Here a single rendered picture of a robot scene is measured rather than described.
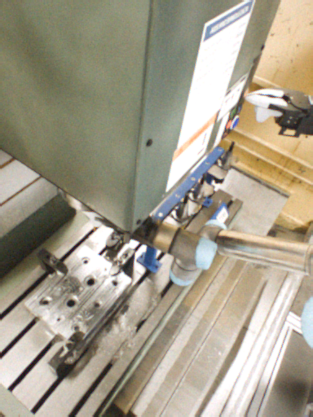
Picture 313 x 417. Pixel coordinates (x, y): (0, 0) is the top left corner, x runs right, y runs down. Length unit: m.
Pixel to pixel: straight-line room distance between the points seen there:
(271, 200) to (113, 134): 1.45
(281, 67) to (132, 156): 1.17
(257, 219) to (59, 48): 1.48
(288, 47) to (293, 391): 1.69
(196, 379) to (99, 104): 1.16
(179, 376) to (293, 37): 1.37
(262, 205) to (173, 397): 1.02
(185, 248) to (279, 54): 0.99
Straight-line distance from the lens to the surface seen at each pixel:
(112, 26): 0.39
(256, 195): 1.83
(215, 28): 0.50
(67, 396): 1.19
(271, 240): 0.87
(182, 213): 1.07
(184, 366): 1.40
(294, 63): 1.53
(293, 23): 1.50
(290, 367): 2.15
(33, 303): 1.20
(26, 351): 1.25
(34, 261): 1.70
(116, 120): 0.44
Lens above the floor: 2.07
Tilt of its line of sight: 51 degrees down
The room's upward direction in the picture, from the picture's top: 11 degrees clockwise
